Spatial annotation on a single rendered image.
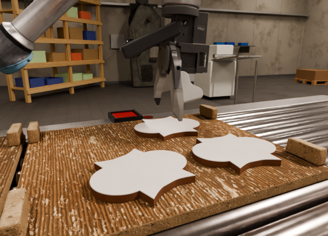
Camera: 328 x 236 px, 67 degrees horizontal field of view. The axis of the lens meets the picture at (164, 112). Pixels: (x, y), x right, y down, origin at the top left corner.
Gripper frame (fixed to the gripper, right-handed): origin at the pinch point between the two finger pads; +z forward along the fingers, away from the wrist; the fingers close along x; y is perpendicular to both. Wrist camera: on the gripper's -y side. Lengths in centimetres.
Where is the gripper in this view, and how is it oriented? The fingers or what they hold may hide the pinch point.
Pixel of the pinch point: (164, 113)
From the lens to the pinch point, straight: 50.5
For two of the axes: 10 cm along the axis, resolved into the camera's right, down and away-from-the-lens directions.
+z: -0.5, 9.7, 2.2
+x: -2.9, -2.3, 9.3
